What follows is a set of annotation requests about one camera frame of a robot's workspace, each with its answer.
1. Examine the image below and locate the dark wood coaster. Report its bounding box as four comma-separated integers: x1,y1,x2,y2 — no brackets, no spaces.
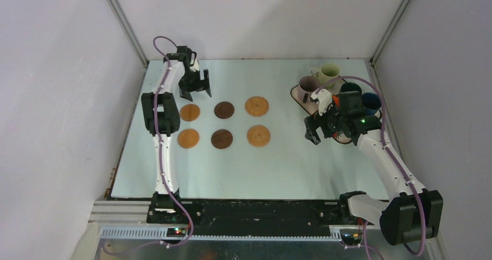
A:
214,102,235,120
211,129,233,149

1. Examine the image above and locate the mauve mug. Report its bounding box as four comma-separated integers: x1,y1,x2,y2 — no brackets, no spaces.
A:
297,76,320,103

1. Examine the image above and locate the scalloped light wood coaster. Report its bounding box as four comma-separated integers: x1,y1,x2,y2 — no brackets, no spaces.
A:
244,96,269,117

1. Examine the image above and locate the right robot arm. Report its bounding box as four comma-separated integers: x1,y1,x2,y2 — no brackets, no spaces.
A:
304,89,443,245

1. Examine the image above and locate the orange mug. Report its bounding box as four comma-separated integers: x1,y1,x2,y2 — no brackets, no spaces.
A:
331,95,339,111

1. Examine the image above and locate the light green mug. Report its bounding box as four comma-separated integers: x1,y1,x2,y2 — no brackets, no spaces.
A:
310,63,340,89

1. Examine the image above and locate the dark green mug back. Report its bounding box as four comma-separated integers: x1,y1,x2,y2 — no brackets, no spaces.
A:
339,82,362,94

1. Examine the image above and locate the blue mug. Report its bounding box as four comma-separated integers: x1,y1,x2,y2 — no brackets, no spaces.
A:
361,92,382,115

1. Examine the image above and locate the aluminium frame rail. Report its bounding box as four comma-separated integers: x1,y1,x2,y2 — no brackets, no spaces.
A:
89,201,439,244

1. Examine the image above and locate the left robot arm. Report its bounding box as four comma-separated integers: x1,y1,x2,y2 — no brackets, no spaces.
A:
140,45,212,223

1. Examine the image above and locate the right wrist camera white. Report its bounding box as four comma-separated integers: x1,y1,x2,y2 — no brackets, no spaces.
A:
310,89,332,116

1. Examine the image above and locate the patterned light wood coaster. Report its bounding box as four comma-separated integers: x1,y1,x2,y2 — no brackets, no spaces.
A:
247,125,271,147

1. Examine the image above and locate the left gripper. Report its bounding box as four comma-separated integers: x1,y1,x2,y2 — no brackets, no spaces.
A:
178,69,211,102

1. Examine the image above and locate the wooden serving tray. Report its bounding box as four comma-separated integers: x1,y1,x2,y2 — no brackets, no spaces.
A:
291,79,383,146

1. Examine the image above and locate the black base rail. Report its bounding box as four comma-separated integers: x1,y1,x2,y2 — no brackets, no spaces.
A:
146,198,359,237

